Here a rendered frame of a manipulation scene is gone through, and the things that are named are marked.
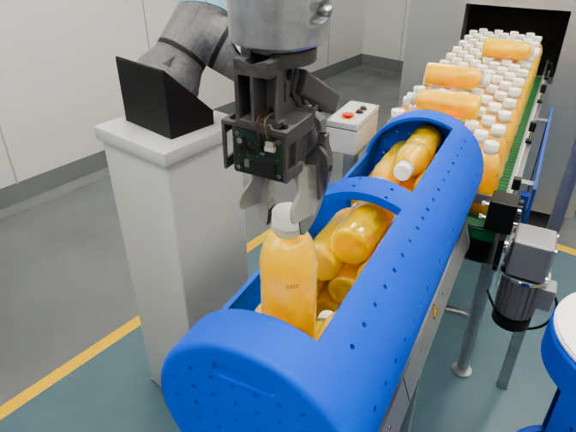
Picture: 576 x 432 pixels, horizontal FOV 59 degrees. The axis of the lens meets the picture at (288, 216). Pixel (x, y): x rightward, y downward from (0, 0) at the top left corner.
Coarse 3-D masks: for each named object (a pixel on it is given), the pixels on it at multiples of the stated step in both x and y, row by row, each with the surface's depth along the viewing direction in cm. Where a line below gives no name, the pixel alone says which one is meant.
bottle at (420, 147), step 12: (420, 132) 119; (432, 132) 120; (408, 144) 113; (420, 144) 113; (432, 144) 116; (396, 156) 113; (408, 156) 110; (420, 156) 111; (432, 156) 116; (420, 168) 111
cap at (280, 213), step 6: (282, 204) 60; (288, 204) 60; (276, 210) 59; (282, 210) 59; (288, 210) 59; (276, 216) 58; (282, 216) 58; (288, 216) 58; (276, 222) 58; (282, 222) 57; (288, 222) 57; (276, 228) 59; (282, 228) 58; (288, 228) 58; (294, 228) 58
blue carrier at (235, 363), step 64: (384, 128) 123; (448, 128) 116; (384, 192) 88; (448, 192) 98; (384, 256) 75; (448, 256) 94; (256, 320) 60; (384, 320) 68; (192, 384) 65; (256, 384) 58; (320, 384) 56; (384, 384) 65
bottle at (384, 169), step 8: (400, 144) 126; (392, 152) 122; (384, 160) 118; (392, 160) 118; (376, 168) 117; (384, 168) 115; (392, 168) 116; (376, 176) 116; (384, 176) 115; (392, 176) 115
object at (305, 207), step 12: (312, 168) 53; (300, 180) 52; (312, 180) 54; (300, 192) 52; (312, 192) 54; (300, 204) 53; (312, 204) 55; (300, 216) 53; (312, 216) 56; (300, 228) 58
